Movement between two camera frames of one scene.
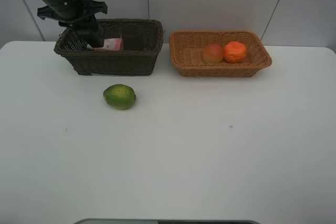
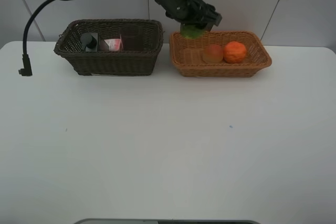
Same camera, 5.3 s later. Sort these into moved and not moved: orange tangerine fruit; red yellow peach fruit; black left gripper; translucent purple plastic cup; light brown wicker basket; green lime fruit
Moved: black left gripper; green lime fruit
Not moved: red yellow peach fruit; orange tangerine fruit; light brown wicker basket; translucent purple plastic cup
